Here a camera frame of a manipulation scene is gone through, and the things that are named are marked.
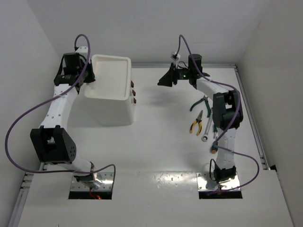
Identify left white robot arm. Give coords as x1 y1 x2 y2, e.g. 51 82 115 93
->
30 46 102 190

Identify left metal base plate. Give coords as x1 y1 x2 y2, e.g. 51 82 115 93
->
70 172 114 192

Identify metal base plate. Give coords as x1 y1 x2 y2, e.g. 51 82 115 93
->
70 172 114 192
196 172 241 192

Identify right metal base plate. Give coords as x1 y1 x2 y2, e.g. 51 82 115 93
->
196 172 241 192

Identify green orange stubby screwdriver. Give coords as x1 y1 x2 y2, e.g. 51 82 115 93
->
211 141 218 154

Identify long silver ratchet wrench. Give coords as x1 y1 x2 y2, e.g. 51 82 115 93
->
201 110 213 142

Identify green handled pliers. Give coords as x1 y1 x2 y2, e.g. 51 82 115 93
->
189 95 212 118

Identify white drawer cabinet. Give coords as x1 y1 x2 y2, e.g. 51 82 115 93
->
68 54 135 127

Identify yellow black needle-nose pliers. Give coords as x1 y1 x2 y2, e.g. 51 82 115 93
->
189 110 203 136

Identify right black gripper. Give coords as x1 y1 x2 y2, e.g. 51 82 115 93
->
158 63 192 87

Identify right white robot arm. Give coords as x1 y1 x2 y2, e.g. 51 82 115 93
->
157 52 243 183

